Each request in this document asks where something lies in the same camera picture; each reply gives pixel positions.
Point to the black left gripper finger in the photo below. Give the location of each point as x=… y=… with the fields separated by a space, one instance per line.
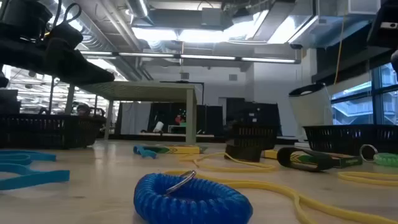
x=81 y=70

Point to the blue rubber band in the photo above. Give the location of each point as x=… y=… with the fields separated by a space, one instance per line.
x=40 y=155
x=46 y=177
x=146 y=152

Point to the yellow green crayon box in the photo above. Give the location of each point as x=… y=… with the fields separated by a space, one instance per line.
x=183 y=150
x=345 y=161

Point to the yellow rubber band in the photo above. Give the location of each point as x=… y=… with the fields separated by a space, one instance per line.
x=343 y=176
x=264 y=169
x=264 y=185

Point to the black rubber band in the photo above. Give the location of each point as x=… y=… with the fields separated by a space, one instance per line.
x=281 y=158

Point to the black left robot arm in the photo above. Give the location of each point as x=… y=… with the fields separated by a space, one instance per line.
x=25 y=15

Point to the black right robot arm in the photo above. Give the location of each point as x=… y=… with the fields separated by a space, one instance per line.
x=384 y=15

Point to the person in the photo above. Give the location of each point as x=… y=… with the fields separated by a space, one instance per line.
x=179 y=119
x=43 y=111
x=84 y=109

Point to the green mesh metal shelf riser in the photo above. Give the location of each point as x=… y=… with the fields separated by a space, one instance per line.
x=140 y=90

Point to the large black plastic basket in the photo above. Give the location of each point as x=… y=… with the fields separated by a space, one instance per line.
x=46 y=130

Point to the white curtain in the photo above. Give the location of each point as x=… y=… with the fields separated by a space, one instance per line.
x=133 y=118

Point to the white roll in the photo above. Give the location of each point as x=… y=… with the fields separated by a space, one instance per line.
x=158 y=127

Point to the long ceiling light bar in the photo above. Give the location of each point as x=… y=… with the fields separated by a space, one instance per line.
x=205 y=57

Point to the black partition curtain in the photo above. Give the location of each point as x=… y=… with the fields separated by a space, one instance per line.
x=202 y=118

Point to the grey ceiling ventilation unit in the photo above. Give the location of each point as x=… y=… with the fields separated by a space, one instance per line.
x=212 y=17

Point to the black cabinet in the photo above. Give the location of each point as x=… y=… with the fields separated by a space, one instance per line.
x=252 y=112

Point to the small black plastic basket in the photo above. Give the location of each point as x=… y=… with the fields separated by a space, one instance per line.
x=255 y=135

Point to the white cup black rim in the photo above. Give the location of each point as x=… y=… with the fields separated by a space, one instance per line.
x=311 y=109

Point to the medium black plastic basket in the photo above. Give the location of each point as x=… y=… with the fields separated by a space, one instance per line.
x=342 y=138

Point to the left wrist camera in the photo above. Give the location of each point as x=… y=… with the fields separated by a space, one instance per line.
x=63 y=34

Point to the silver round air duct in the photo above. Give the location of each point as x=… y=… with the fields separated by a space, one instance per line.
x=140 y=7

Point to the grey wall speaker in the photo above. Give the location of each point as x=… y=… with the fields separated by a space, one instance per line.
x=184 y=76
x=233 y=77

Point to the black window frame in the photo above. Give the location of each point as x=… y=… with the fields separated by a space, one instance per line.
x=377 y=93

